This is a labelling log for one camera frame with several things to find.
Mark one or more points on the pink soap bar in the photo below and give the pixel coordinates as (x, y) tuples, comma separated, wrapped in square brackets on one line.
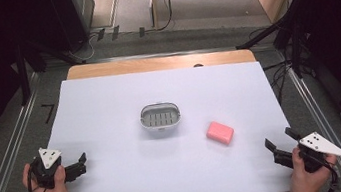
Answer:
[(220, 132)]

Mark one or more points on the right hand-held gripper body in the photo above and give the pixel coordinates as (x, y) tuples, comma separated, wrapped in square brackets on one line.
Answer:
[(317, 149)]

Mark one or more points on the person's right hand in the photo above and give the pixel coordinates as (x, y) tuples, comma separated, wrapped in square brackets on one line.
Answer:
[(308, 177)]

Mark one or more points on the black metal stand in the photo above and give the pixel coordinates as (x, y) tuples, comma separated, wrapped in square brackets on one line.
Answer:
[(23, 76), (294, 48)]

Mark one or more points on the white paper sheet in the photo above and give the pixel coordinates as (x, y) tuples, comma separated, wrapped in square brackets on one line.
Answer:
[(168, 163)]

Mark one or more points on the dark cabinet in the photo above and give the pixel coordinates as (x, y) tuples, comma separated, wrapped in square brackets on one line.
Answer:
[(78, 14)]

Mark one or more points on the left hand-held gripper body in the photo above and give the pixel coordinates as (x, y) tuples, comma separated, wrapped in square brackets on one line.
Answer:
[(48, 175)]

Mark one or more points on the grey and white soap dish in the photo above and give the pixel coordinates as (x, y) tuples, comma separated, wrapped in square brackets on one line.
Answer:
[(160, 116)]

